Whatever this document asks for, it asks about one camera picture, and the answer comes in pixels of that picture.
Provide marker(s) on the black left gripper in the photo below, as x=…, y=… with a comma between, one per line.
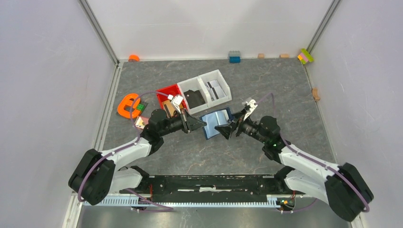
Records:
x=190, y=123

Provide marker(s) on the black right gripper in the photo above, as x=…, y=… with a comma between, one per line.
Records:
x=238, y=117

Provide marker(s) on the blue card holder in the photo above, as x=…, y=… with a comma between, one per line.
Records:
x=215, y=118

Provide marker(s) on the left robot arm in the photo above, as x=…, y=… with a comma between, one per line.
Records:
x=100, y=173

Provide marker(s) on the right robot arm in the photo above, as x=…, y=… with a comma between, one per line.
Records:
x=342, y=187

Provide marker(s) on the white bin with cards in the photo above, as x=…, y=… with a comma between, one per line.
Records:
x=215, y=75

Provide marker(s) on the white cards in bin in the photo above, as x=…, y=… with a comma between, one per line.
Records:
x=215, y=90

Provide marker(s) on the black wallets in bin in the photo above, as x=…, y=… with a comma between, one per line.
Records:
x=194, y=98

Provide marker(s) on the white bin with wallets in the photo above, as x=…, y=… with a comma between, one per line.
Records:
x=193, y=84

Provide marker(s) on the tan object in red bin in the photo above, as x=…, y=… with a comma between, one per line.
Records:
x=169, y=108

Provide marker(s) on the red bin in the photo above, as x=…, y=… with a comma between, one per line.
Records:
x=169, y=90

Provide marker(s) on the pink white small box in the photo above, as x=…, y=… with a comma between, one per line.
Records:
x=141, y=122

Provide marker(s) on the green toy block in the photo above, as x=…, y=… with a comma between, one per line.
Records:
x=141, y=107

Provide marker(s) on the blue grey toy brick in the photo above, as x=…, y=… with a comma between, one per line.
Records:
x=234, y=56

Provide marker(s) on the orange letter-shaped toy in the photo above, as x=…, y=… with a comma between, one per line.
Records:
x=123, y=108

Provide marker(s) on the curved wooden block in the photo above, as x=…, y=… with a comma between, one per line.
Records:
x=315, y=94

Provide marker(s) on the orange round toy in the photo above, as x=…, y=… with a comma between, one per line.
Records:
x=133, y=58

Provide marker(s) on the multicolour brick stack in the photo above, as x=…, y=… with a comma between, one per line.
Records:
x=304, y=57

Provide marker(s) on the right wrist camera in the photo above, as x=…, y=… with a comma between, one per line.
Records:
x=249, y=105

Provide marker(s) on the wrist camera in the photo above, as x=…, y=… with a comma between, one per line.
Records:
x=249, y=105
x=176, y=101

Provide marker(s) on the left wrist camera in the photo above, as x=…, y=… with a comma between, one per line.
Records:
x=176, y=101

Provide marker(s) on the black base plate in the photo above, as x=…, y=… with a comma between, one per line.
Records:
x=256, y=183

